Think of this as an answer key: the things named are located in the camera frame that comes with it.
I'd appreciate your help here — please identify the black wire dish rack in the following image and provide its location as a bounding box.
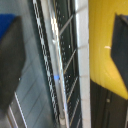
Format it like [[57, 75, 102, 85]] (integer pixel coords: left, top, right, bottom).
[[31, 0, 128, 128]]

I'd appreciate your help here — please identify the yellow bowl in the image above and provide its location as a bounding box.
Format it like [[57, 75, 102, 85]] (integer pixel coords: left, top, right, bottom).
[[87, 0, 128, 102]]

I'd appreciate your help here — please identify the gripper left finger with blue tip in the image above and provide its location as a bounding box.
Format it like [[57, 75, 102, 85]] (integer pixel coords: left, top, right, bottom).
[[0, 13, 27, 113]]

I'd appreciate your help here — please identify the gripper right finger with blue tip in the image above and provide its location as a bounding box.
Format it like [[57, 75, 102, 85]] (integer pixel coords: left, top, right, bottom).
[[110, 13, 128, 92]]

